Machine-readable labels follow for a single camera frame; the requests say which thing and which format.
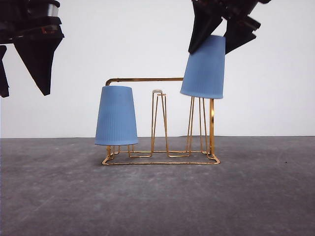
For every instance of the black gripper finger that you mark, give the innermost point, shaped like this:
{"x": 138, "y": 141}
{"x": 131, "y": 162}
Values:
{"x": 206, "y": 19}
{"x": 37, "y": 53}
{"x": 239, "y": 31}
{"x": 4, "y": 88}

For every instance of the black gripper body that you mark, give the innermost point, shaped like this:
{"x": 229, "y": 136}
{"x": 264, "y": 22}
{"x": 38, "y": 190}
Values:
{"x": 25, "y": 20}
{"x": 234, "y": 9}

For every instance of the blue ribbed cup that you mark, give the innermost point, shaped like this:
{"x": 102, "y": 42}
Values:
{"x": 204, "y": 72}
{"x": 116, "y": 119}

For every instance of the gold wire cup rack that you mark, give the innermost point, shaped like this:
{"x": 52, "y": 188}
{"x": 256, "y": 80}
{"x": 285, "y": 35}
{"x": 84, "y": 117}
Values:
{"x": 196, "y": 150}

